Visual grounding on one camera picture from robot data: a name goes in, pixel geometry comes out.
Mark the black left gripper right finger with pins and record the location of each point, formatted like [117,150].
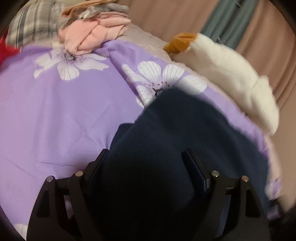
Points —
[225,208]

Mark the red cloth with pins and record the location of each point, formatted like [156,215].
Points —
[6,50]

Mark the pink beige curtain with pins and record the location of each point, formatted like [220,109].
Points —
[268,42]

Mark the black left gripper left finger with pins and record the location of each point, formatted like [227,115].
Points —
[64,208]

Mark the grey brown patterned garment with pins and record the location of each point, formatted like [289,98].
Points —
[88,9]

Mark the purple floral duvet cover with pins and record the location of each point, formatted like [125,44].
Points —
[59,111]

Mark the navy blue fleece garment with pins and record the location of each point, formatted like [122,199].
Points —
[144,190]

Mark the teal window curtain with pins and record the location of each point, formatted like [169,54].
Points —
[229,21]

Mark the white plush goose toy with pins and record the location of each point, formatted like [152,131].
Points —
[232,73]

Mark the grey plaid pillow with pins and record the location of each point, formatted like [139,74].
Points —
[37,21]

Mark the pink folded clothes pile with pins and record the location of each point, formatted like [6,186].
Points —
[85,35]

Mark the grey quilted bed sheet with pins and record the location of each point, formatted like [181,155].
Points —
[147,41]

